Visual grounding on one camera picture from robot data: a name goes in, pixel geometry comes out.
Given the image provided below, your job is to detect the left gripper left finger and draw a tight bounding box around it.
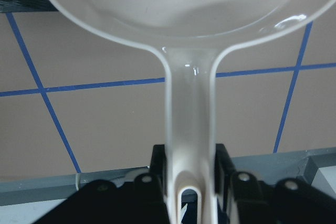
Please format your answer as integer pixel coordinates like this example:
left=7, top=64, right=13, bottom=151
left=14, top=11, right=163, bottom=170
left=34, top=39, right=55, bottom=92
left=36, top=144, right=168, bottom=223

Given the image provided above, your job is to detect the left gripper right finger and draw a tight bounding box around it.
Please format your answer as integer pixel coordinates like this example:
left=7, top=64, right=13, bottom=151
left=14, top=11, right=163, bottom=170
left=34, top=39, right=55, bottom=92
left=215, top=144, right=335, bottom=223

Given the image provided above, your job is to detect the beige dustpan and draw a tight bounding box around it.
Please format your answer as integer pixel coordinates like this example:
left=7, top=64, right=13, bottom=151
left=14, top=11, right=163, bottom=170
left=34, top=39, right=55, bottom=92
left=49, top=0, right=335, bottom=223

